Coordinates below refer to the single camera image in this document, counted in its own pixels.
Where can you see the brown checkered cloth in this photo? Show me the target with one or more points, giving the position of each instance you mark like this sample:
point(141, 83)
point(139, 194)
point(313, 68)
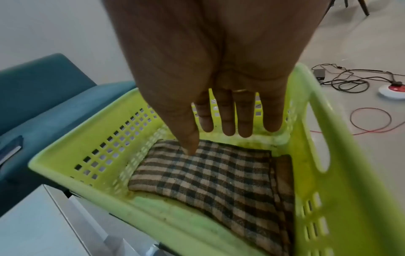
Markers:
point(215, 185)

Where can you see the dark chair legs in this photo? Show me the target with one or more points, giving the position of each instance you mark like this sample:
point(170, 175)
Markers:
point(364, 6)

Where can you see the person's right hand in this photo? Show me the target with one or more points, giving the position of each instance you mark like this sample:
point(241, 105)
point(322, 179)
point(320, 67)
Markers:
point(202, 55)

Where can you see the teal sofa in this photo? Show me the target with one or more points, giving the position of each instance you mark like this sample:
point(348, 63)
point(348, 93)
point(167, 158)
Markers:
point(38, 95)

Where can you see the black power adapter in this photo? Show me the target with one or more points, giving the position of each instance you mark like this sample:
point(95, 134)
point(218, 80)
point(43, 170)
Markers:
point(319, 74)

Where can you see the white table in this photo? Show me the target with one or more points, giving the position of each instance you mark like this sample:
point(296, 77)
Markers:
point(28, 225)

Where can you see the green plastic basket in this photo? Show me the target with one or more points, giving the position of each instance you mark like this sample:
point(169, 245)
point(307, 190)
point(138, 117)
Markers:
point(79, 140)

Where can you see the white red round device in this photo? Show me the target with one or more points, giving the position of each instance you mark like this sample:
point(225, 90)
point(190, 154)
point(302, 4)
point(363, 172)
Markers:
point(392, 91)

